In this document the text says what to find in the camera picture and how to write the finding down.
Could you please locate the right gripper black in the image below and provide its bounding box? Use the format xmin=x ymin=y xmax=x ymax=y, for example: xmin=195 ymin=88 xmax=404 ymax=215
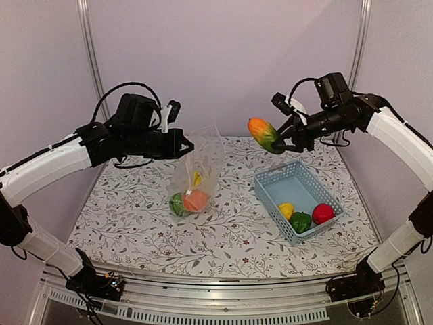
xmin=271 ymin=104 xmax=352 ymax=152

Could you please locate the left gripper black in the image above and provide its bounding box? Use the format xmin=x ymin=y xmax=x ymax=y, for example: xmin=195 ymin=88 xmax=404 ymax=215
xmin=124 ymin=127 xmax=195 ymax=160

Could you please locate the green orange toy mango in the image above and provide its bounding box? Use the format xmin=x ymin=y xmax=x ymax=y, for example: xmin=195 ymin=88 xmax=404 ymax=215
xmin=247 ymin=118 xmax=283 ymax=154

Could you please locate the clear zip top bag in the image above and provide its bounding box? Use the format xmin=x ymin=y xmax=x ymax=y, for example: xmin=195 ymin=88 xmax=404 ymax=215
xmin=168 ymin=125 xmax=225 ymax=219

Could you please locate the yellow toy banana bunch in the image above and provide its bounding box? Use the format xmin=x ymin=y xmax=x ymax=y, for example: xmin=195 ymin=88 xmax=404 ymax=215
xmin=192 ymin=171 xmax=202 ymax=187

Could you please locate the orange toy fruit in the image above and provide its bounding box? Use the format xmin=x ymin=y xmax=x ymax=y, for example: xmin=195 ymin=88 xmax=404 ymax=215
xmin=183 ymin=190 xmax=208 ymax=213

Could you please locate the green toy watermelon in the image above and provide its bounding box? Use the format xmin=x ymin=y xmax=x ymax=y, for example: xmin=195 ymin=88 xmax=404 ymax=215
xmin=169 ymin=192 xmax=190 ymax=217

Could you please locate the yellow toy pear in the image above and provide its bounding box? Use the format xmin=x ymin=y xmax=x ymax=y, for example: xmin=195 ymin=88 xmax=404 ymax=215
xmin=278 ymin=202 xmax=295 ymax=221

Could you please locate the green toy pepper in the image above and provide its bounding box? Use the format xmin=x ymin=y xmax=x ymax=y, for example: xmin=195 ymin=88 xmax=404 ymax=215
xmin=289 ymin=212 xmax=312 ymax=234

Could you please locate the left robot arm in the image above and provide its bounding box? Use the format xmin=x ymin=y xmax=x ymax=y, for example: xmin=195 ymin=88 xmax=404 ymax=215
xmin=1 ymin=93 xmax=193 ymax=294

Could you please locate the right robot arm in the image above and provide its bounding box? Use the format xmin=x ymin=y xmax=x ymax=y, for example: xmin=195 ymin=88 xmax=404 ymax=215
xmin=271 ymin=72 xmax=432 ymax=295

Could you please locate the light blue plastic basket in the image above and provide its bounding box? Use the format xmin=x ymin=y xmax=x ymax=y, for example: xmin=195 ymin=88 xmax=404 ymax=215
xmin=254 ymin=160 xmax=345 ymax=246

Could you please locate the red toy apple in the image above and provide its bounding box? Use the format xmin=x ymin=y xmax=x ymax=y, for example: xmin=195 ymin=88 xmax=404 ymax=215
xmin=311 ymin=203 xmax=336 ymax=225

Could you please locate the floral tablecloth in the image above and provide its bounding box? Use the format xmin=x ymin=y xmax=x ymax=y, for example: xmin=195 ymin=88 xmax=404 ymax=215
xmin=68 ymin=137 xmax=378 ymax=278

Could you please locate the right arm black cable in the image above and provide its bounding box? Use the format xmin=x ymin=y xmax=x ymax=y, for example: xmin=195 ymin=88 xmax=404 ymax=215
xmin=287 ymin=77 xmax=351 ymax=148

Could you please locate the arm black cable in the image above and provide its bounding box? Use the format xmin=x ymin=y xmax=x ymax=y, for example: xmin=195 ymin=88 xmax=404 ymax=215
xmin=287 ymin=77 xmax=351 ymax=148
xmin=89 ymin=81 xmax=162 ymax=126

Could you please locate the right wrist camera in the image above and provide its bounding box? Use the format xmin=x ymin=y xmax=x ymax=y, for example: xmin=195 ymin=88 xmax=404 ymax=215
xmin=271 ymin=92 xmax=293 ymax=116

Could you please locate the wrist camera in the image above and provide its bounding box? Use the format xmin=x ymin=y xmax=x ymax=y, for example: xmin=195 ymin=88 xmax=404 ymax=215
xmin=160 ymin=100 xmax=181 ymax=133
xmin=271 ymin=92 xmax=293 ymax=116

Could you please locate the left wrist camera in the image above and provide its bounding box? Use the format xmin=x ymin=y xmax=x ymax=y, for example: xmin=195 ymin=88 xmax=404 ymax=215
xmin=160 ymin=100 xmax=181 ymax=133

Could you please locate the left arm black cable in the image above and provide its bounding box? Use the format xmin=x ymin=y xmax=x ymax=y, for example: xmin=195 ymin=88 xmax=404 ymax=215
xmin=89 ymin=81 xmax=162 ymax=126

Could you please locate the right aluminium frame post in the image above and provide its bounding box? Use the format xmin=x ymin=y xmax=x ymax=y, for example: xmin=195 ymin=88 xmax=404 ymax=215
xmin=348 ymin=0 xmax=372 ymax=90

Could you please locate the aluminium frame post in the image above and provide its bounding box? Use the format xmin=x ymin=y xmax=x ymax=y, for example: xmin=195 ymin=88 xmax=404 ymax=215
xmin=76 ymin=0 xmax=105 ymax=99
xmin=348 ymin=0 xmax=372 ymax=90

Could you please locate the front aluminium rail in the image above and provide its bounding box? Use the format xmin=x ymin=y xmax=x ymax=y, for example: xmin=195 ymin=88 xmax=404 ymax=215
xmin=26 ymin=263 xmax=426 ymax=324

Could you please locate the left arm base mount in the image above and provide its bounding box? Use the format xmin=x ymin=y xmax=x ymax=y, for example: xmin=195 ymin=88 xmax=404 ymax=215
xmin=66 ymin=248 xmax=125 ymax=301

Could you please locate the left aluminium frame post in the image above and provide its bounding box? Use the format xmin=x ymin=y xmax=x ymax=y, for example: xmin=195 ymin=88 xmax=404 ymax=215
xmin=76 ymin=0 xmax=105 ymax=99

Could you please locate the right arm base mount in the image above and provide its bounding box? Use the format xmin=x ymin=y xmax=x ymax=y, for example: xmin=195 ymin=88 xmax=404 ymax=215
xmin=325 ymin=261 xmax=385 ymax=318

